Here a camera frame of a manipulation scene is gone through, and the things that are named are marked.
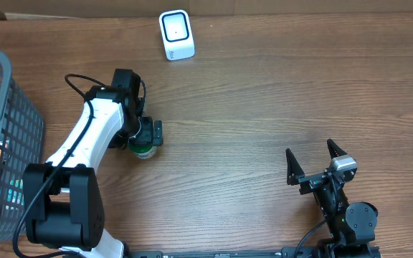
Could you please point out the teal tissue pack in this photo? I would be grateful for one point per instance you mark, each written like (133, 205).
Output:
(14, 193)

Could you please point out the cardboard box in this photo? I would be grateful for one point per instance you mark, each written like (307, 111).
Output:
(142, 8)

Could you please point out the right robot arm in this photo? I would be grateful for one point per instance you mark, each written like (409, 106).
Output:
(346, 229)

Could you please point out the white barcode scanner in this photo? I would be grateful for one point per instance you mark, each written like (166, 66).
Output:
(177, 36)

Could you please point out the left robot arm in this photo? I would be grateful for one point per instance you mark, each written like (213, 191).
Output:
(63, 207)

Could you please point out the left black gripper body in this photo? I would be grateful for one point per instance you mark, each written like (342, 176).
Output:
(147, 133)

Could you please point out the green lid jar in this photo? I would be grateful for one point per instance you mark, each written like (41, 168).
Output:
(143, 151)

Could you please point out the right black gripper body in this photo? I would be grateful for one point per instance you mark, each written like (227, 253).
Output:
(310, 183)

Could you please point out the grey plastic mesh basket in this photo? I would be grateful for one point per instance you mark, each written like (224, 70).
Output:
(22, 130)

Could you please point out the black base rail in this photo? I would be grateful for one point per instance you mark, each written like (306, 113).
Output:
(206, 254)

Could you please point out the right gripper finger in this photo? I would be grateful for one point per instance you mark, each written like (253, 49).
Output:
(334, 150)
(295, 172)

